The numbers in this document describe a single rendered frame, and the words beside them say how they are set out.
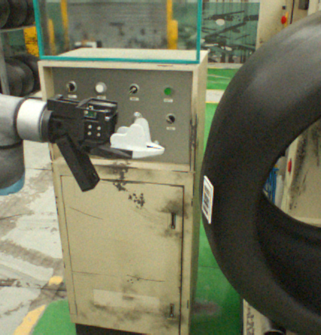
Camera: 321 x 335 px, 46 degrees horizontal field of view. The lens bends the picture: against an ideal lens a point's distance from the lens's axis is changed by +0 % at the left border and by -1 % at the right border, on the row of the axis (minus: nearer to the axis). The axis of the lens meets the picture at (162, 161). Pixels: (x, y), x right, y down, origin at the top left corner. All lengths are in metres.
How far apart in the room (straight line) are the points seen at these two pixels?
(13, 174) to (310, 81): 0.54
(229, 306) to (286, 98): 1.71
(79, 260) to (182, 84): 0.85
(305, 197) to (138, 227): 0.71
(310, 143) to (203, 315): 1.31
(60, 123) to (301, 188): 0.60
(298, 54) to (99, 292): 1.43
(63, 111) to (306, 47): 0.40
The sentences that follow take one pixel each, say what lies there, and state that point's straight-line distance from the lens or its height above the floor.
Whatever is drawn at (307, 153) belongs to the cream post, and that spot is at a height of 1.12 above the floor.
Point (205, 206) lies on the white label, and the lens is 0.59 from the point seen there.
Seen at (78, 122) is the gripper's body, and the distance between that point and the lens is 0.66.
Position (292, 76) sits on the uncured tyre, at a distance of 0.52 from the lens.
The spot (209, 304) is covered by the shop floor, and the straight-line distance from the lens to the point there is 2.12.
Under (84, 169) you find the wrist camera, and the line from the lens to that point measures 0.71.
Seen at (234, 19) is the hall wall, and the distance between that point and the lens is 9.73.
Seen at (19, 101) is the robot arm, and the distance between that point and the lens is 0.72.
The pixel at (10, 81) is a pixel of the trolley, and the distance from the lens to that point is 4.34.
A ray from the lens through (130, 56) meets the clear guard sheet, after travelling 1.30.
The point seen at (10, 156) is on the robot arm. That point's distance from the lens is 0.76.
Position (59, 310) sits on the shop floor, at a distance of 2.14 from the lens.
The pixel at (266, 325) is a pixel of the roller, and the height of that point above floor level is 0.92.
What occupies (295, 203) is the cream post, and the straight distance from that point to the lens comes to 1.02.
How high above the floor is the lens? 1.46
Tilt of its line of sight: 23 degrees down
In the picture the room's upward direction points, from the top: straight up
